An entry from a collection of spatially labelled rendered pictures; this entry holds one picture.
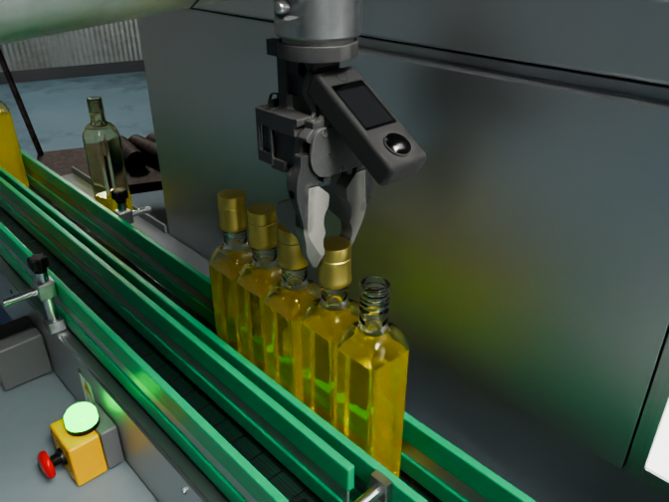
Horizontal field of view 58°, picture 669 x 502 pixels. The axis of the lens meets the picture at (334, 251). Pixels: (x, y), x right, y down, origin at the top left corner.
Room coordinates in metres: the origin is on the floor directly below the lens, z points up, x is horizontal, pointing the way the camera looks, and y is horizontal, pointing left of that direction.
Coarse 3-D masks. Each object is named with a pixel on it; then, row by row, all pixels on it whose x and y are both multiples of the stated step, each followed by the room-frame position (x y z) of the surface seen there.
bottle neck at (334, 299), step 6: (324, 288) 0.52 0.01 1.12; (342, 288) 0.52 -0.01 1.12; (324, 294) 0.52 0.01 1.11; (330, 294) 0.51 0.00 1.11; (336, 294) 0.51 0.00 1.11; (342, 294) 0.52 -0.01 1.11; (324, 300) 0.52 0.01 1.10; (330, 300) 0.52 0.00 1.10; (336, 300) 0.51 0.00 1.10; (342, 300) 0.52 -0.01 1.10; (330, 306) 0.51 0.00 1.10; (336, 306) 0.51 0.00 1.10; (342, 306) 0.52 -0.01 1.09
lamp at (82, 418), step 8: (72, 408) 0.62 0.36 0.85; (80, 408) 0.62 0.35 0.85; (88, 408) 0.62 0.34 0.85; (96, 408) 0.63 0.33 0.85; (64, 416) 0.61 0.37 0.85; (72, 416) 0.61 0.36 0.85; (80, 416) 0.61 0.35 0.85; (88, 416) 0.61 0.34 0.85; (96, 416) 0.62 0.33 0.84; (72, 424) 0.60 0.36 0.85; (80, 424) 0.60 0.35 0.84; (88, 424) 0.61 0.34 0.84; (96, 424) 0.62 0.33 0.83; (72, 432) 0.60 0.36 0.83; (80, 432) 0.60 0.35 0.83; (88, 432) 0.60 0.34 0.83
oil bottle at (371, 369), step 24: (360, 336) 0.47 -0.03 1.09; (384, 336) 0.47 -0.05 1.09; (336, 360) 0.48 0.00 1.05; (360, 360) 0.46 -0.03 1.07; (384, 360) 0.46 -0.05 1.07; (336, 384) 0.48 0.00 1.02; (360, 384) 0.46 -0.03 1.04; (384, 384) 0.46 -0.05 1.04; (336, 408) 0.48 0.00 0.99; (360, 408) 0.46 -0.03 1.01; (384, 408) 0.46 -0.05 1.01; (360, 432) 0.46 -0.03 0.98; (384, 432) 0.46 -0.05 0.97; (384, 456) 0.46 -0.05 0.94
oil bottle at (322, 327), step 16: (320, 304) 0.52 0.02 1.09; (352, 304) 0.53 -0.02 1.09; (304, 320) 0.52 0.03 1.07; (320, 320) 0.51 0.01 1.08; (336, 320) 0.50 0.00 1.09; (352, 320) 0.51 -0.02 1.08; (304, 336) 0.52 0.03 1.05; (320, 336) 0.50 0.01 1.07; (336, 336) 0.49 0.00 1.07; (304, 352) 0.52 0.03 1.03; (320, 352) 0.50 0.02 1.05; (304, 368) 0.52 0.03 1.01; (320, 368) 0.50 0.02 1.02; (304, 384) 0.52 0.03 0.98; (320, 384) 0.50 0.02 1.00; (304, 400) 0.53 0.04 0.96; (320, 400) 0.50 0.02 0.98
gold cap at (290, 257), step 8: (280, 224) 0.57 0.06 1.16; (280, 232) 0.56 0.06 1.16; (288, 232) 0.55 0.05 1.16; (280, 240) 0.56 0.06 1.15; (288, 240) 0.55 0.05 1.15; (296, 240) 0.55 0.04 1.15; (280, 248) 0.56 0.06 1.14; (288, 248) 0.55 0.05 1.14; (296, 248) 0.55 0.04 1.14; (280, 256) 0.56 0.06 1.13; (288, 256) 0.55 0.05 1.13; (296, 256) 0.55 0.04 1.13; (280, 264) 0.56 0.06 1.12; (288, 264) 0.55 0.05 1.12; (296, 264) 0.55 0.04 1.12; (304, 264) 0.55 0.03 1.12
